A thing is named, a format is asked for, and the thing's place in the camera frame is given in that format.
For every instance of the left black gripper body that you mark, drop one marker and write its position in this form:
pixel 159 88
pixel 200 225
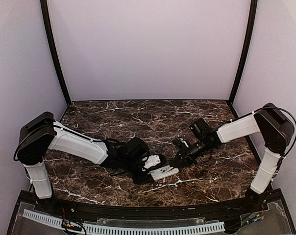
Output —
pixel 139 180

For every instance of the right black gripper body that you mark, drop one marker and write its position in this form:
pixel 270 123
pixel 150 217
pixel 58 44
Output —
pixel 191 154

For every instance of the white battery cover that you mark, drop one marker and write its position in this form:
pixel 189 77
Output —
pixel 165 169

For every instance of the white remote control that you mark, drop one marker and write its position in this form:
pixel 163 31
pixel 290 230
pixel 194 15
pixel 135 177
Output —
pixel 157 176

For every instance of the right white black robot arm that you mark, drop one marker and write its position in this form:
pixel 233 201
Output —
pixel 276 125

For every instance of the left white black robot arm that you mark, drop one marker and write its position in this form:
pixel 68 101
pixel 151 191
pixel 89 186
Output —
pixel 44 133

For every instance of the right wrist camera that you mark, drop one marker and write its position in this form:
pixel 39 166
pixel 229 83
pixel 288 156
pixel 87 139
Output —
pixel 180 143

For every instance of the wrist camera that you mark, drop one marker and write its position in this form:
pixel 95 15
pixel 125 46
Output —
pixel 180 143
pixel 153 161

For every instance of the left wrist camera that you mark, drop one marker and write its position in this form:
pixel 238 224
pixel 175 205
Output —
pixel 153 161

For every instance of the black front rail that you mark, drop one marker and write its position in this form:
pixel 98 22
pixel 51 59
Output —
pixel 228 210

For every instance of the white slotted cable duct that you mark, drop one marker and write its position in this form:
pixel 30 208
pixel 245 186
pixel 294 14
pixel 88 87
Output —
pixel 111 227

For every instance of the right black frame post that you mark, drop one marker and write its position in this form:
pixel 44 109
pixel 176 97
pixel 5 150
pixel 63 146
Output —
pixel 245 49

